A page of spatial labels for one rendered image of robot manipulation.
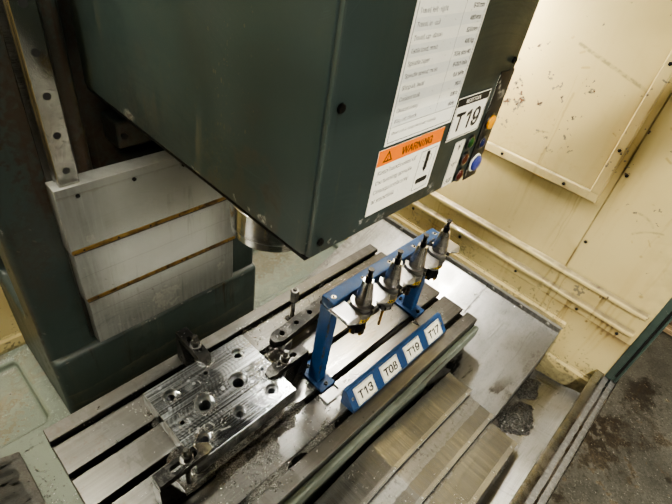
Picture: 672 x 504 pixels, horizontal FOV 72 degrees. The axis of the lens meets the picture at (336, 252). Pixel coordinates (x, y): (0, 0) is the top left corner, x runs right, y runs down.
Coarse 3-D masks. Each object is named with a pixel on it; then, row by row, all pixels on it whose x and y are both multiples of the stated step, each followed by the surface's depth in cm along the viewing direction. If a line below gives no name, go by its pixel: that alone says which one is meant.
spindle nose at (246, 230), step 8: (232, 208) 80; (232, 216) 81; (240, 216) 78; (232, 224) 82; (240, 224) 79; (248, 224) 78; (256, 224) 77; (240, 232) 80; (248, 232) 79; (256, 232) 78; (264, 232) 78; (240, 240) 82; (248, 240) 80; (256, 240) 79; (264, 240) 79; (272, 240) 79; (256, 248) 81; (264, 248) 80; (272, 248) 80; (280, 248) 81; (288, 248) 81
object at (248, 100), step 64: (128, 0) 68; (192, 0) 57; (256, 0) 49; (320, 0) 43; (384, 0) 46; (512, 0) 64; (128, 64) 76; (192, 64) 62; (256, 64) 53; (320, 64) 46; (384, 64) 51; (512, 64) 75; (192, 128) 69; (256, 128) 58; (320, 128) 50; (384, 128) 58; (448, 128) 71; (256, 192) 64; (320, 192) 56
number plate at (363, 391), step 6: (366, 378) 128; (372, 378) 129; (360, 384) 126; (366, 384) 127; (372, 384) 129; (354, 390) 125; (360, 390) 126; (366, 390) 127; (372, 390) 129; (360, 396) 126; (366, 396) 127; (360, 402) 126
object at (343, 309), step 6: (336, 306) 111; (342, 306) 111; (348, 306) 112; (336, 312) 110; (342, 312) 110; (348, 312) 110; (354, 312) 110; (342, 318) 108; (348, 318) 109; (354, 318) 109; (360, 318) 109; (348, 324) 107; (354, 324) 108
